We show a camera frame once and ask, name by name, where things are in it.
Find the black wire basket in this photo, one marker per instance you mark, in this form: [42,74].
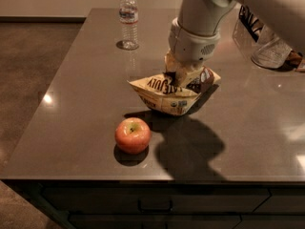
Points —
[252,24]

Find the dark cabinet drawer front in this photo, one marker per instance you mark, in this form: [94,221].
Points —
[119,200]

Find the red apple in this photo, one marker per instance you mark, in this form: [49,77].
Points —
[132,135]

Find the black drawer handle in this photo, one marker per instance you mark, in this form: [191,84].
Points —
[148,205]

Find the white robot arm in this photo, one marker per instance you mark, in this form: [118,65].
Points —
[195,32]

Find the brown chip bag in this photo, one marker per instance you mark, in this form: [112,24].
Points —
[159,93]

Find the clear plastic water bottle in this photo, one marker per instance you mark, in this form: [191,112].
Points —
[128,17]

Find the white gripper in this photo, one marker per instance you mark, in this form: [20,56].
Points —
[191,47]

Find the clear glass jar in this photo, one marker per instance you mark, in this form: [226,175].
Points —
[271,51]

